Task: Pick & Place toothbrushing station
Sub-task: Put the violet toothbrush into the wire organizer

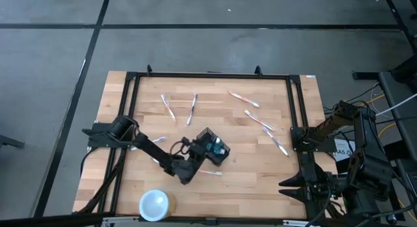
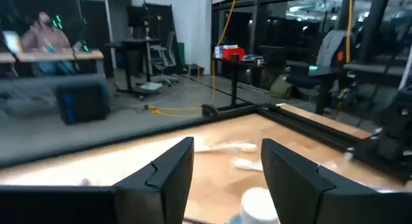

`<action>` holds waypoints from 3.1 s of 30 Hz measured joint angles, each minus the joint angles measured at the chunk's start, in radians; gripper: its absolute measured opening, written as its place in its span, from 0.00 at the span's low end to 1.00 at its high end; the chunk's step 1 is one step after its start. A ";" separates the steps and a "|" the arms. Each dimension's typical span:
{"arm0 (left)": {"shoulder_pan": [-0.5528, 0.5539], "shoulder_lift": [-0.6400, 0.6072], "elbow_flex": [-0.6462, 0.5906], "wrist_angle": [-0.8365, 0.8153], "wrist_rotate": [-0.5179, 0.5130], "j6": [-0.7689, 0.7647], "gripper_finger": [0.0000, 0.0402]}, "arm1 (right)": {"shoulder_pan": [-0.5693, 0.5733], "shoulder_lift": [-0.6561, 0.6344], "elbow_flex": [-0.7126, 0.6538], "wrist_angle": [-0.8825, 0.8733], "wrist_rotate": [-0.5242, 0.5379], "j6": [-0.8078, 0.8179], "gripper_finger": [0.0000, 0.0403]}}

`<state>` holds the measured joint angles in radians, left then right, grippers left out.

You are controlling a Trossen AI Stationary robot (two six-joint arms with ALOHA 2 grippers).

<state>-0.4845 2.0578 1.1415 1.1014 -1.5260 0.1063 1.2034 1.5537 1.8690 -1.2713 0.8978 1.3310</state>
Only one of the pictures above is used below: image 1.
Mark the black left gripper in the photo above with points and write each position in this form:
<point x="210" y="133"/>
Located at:
<point x="190" y="163"/>

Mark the small white label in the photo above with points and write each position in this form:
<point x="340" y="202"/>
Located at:
<point x="311" y="76"/>

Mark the white paper sign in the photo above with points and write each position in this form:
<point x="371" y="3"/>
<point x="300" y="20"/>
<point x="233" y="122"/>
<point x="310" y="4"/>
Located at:
<point x="342" y="148"/>

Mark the yellow tub with white lid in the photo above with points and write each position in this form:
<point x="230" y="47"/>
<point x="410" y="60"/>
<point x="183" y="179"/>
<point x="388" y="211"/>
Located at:
<point x="156" y="204"/>

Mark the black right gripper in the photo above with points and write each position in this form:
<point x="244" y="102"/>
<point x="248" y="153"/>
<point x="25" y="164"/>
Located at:
<point x="324" y="189"/>

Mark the black chair leg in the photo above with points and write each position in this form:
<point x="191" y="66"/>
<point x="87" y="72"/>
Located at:
<point x="9" y="142"/>

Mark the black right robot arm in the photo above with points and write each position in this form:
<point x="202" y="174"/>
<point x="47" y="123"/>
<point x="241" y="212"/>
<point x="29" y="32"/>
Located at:
<point x="371" y="161"/>

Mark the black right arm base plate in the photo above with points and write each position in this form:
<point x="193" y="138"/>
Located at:
<point x="298" y="145"/>

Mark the teal mouthwash bottle white cap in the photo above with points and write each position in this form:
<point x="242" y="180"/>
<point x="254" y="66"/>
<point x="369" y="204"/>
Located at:
<point x="215" y="145"/>
<point x="223" y="151"/>

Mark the silver metal bracket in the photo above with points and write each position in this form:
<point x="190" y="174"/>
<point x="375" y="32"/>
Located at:
<point x="120" y="219"/>
<point x="299" y="223"/>

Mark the black metal table frame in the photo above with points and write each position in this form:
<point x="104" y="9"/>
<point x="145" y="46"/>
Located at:
<point x="211" y="74"/>

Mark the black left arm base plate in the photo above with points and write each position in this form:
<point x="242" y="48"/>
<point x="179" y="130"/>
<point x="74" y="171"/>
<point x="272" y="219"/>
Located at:
<point x="97" y="139"/>

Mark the dark grey side desk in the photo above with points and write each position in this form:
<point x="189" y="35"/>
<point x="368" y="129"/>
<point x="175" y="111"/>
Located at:
<point x="389" y="86"/>

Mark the black beam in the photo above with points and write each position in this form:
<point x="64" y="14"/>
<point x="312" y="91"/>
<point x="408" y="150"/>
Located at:
<point x="49" y="220"/>

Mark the black floor stand bar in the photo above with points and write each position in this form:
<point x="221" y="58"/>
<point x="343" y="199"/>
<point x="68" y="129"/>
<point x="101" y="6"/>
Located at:
<point x="365" y="75"/>

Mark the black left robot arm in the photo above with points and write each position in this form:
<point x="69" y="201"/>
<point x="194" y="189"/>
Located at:
<point x="153" y="148"/>

